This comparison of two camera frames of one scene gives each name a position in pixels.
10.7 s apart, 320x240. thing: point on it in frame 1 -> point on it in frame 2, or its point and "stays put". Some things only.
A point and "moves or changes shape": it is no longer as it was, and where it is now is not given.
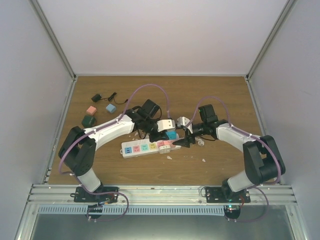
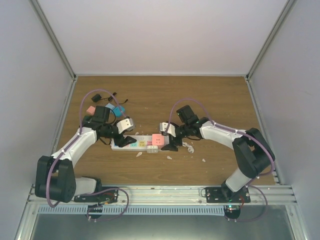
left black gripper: [158, 137] -> [122, 141]
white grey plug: [164, 149] moves or changes shape
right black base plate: [226, 195] stays put
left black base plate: [83, 196] stays put
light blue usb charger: [111, 108] stays put
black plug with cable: [98, 97] stays put
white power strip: [143, 147] moves or changes shape
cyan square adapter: [171, 134] moves or changes shape
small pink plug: [91, 110] stays put
